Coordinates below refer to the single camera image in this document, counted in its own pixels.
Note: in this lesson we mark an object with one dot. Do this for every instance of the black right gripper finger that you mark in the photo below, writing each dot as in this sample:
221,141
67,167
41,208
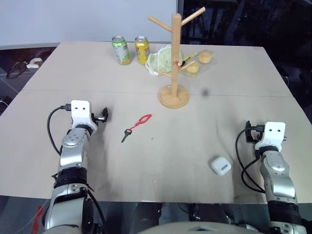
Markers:
254,126
248,123

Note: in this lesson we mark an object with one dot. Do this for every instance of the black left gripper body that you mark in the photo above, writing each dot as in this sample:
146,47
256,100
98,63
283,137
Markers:
98,118

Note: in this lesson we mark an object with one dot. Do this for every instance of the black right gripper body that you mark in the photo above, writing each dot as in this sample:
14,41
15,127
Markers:
252,136

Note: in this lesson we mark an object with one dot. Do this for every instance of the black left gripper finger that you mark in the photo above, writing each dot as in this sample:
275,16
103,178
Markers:
105,110
106,118

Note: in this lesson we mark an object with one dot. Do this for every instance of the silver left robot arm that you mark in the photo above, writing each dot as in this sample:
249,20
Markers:
72,156

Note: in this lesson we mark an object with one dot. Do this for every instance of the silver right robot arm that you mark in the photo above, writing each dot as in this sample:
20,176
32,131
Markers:
278,175

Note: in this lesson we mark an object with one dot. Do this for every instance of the white earbuds case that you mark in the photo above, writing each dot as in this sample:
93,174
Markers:
220,165

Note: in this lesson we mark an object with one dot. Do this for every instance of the green drink can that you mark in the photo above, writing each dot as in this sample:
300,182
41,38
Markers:
122,52

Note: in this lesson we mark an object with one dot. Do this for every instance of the yellow drink can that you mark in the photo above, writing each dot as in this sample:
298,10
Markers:
142,51

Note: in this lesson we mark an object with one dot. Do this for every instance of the clear plastic bread package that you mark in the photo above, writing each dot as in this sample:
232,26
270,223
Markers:
207,64

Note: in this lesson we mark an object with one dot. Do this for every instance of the cabbage in white foam net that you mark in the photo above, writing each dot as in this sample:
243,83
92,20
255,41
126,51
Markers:
163,59

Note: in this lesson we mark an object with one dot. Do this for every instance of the round yellow bread bun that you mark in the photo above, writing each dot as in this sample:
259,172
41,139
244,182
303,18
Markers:
204,56
193,68

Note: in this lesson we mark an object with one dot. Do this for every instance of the wooden peg tree stand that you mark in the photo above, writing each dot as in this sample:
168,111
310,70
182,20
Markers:
175,73

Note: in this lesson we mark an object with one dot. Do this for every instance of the white power strip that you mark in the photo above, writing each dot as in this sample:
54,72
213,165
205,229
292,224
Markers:
34,63

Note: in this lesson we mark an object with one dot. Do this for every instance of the dark rounded shape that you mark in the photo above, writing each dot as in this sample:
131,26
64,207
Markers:
146,214
209,213

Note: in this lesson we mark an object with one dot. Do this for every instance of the yellow and black pen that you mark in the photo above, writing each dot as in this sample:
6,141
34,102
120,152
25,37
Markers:
189,57

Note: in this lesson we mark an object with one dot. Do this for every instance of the grey robot torso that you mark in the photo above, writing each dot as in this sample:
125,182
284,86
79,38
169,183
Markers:
195,228

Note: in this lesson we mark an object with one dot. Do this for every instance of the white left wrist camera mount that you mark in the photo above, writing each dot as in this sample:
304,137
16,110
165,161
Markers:
81,111

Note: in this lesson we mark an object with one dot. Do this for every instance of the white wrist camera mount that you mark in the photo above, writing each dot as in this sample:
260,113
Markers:
81,111
274,134

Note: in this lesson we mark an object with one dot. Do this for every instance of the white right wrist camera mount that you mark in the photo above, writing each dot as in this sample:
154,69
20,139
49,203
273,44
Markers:
274,134

